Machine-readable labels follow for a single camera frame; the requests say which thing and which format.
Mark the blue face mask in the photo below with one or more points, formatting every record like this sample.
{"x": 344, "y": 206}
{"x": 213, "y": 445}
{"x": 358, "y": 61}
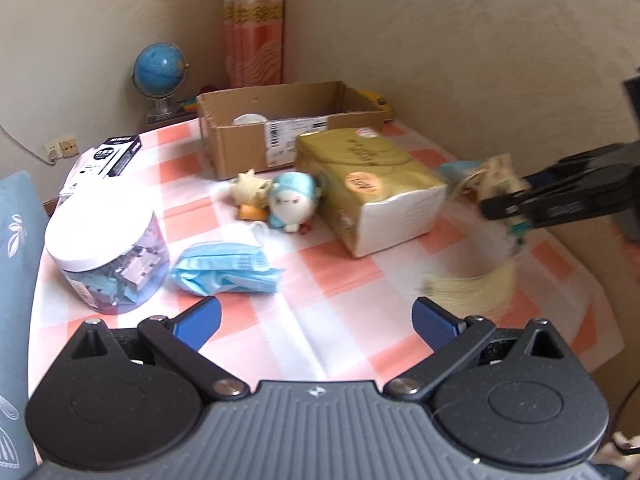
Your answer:
{"x": 452, "y": 169}

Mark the red toy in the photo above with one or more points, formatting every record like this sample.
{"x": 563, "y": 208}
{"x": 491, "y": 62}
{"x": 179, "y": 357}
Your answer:
{"x": 210, "y": 88}

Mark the blue desk globe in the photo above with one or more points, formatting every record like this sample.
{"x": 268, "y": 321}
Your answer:
{"x": 157, "y": 67}

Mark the cream sachet with tassel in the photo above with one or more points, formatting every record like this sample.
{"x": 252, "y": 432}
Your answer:
{"x": 495, "y": 172}

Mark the small orange plush piece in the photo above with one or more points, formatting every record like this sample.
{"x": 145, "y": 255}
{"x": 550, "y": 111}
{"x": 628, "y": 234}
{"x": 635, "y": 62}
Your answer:
{"x": 252, "y": 212}

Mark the gold tissue pack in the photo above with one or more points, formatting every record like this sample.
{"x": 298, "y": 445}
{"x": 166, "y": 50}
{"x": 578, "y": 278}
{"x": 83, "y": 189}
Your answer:
{"x": 360, "y": 170}

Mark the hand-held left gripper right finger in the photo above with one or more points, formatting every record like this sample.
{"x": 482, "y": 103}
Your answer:
{"x": 435, "y": 323}

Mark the blue face mask pack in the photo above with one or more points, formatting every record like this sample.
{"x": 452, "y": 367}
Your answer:
{"x": 225, "y": 270}

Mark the beige wall socket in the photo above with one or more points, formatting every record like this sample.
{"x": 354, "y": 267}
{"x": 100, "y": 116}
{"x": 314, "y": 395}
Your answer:
{"x": 67, "y": 146}

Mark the cream star plush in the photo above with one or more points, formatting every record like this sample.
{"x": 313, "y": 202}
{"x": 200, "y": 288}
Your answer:
{"x": 250, "y": 187}

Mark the blue printed cushion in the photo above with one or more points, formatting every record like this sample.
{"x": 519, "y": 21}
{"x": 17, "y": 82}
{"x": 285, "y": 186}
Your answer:
{"x": 17, "y": 285}

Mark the thin printed book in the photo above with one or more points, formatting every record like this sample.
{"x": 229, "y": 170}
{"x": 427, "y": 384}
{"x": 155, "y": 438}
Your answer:
{"x": 167, "y": 119}

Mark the yellow toy car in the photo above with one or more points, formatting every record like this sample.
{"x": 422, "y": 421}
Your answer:
{"x": 377, "y": 105}

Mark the brown cardboard box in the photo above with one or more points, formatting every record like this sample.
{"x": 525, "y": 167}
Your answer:
{"x": 235, "y": 155}

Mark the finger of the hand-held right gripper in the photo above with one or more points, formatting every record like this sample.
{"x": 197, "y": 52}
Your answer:
{"x": 560, "y": 202}
{"x": 585, "y": 160}

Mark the pink checked tablecloth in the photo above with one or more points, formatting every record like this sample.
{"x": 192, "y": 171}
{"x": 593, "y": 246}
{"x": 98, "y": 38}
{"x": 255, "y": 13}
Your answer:
{"x": 325, "y": 300}

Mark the white wall socket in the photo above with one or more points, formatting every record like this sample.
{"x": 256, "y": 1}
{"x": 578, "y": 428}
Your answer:
{"x": 51, "y": 151}

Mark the white plush with blue hat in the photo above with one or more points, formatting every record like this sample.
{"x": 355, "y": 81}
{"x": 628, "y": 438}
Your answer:
{"x": 292, "y": 200}

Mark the clear jar with white lid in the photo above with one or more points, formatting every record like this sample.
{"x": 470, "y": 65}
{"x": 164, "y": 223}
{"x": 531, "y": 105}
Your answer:
{"x": 95, "y": 230}

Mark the black and white carton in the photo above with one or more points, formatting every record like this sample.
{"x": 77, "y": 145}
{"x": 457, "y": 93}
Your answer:
{"x": 117, "y": 152}

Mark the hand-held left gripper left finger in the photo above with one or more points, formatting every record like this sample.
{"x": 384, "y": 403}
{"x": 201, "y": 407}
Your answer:
{"x": 197, "y": 322}

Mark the pink curtain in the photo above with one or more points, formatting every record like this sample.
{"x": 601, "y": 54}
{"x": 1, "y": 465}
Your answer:
{"x": 252, "y": 25}

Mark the rainbow coloured toy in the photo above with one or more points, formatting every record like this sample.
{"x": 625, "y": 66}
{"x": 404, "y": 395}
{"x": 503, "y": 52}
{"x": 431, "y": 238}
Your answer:
{"x": 187, "y": 105}

